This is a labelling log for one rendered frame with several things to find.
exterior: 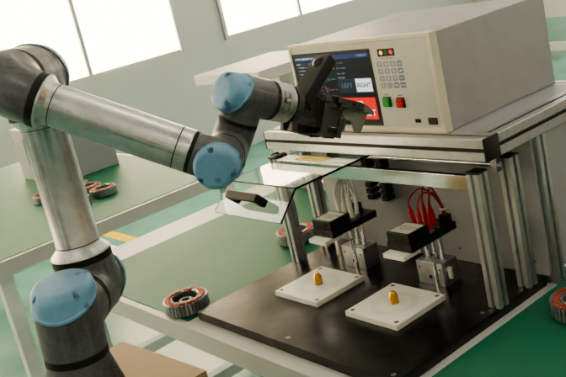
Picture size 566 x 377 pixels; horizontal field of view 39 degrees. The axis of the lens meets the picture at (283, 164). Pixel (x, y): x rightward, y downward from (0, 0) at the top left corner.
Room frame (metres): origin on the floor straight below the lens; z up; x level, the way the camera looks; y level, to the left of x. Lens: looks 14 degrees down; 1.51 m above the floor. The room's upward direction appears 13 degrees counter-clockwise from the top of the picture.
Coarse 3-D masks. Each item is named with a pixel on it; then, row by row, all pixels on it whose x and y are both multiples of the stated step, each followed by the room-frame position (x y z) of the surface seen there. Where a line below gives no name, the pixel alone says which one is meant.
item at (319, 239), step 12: (324, 216) 1.81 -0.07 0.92; (336, 216) 1.79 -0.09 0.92; (348, 216) 1.79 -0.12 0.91; (360, 216) 1.82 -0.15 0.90; (372, 216) 1.83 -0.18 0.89; (324, 228) 1.78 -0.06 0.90; (336, 228) 1.77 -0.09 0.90; (348, 228) 1.79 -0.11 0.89; (360, 228) 1.82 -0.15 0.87; (312, 240) 1.78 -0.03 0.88; (324, 240) 1.76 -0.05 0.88; (336, 240) 1.77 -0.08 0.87
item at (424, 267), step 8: (424, 256) 1.67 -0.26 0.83; (440, 256) 1.65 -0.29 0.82; (448, 256) 1.64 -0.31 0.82; (456, 256) 1.63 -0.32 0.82; (416, 264) 1.66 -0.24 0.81; (424, 264) 1.64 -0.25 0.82; (440, 264) 1.61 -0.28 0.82; (448, 264) 1.62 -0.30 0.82; (456, 264) 1.63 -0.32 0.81; (424, 272) 1.65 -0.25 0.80; (432, 272) 1.63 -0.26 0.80; (440, 272) 1.61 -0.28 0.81; (456, 272) 1.63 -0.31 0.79; (424, 280) 1.65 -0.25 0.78; (432, 280) 1.63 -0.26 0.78; (440, 280) 1.61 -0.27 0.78; (448, 280) 1.61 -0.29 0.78; (456, 280) 1.62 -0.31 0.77
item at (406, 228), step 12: (396, 228) 1.62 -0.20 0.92; (408, 228) 1.60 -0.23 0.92; (420, 228) 1.59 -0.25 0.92; (444, 228) 1.62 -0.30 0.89; (396, 240) 1.59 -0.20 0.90; (408, 240) 1.56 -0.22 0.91; (420, 240) 1.58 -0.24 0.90; (432, 240) 1.60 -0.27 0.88; (384, 252) 1.60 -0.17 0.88; (396, 252) 1.59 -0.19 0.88; (408, 252) 1.57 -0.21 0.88; (432, 252) 1.65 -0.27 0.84; (444, 252) 1.63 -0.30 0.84
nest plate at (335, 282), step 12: (312, 276) 1.81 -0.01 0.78; (324, 276) 1.79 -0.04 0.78; (336, 276) 1.77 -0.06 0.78; (348, 276) 1.76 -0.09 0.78; (360, 276) 1.74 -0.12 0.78; (288, 288) 1.77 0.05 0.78; (300, 288) 1.75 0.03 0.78; (312, 288) 1.74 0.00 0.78; (324, 288) 1.72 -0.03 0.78; (336, 288) 1.71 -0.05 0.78; (348, 288) 1.71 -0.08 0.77; (300, 300) 1.70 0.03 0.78; (312, 300) 1.67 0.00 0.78; (324, 300) 1.67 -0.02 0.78
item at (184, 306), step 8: (184, 288) 1.91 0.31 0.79; (192, 288) 1.90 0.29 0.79; (200, 288) 1.89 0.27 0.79; (168, 296) 1.88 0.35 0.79; (176, 296) 1.88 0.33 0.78; (184, 296) 1.89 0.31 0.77; (192, 296) 1.89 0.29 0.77; (200, 296) 1.84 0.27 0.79; (208, 296) 1.87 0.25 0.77; (168, 304) 1.83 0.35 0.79; (176, 304) 1.82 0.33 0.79; (184, 304) 1.81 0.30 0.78; (192, 304) 1.81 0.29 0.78; (200, 304) 1.82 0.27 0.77; (208, 304) 1.85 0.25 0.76; (168, 312) 1.83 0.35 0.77; (176, 312) 1.81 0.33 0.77; (184, 312) 1.81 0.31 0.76; (192, 312) 1.81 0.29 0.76
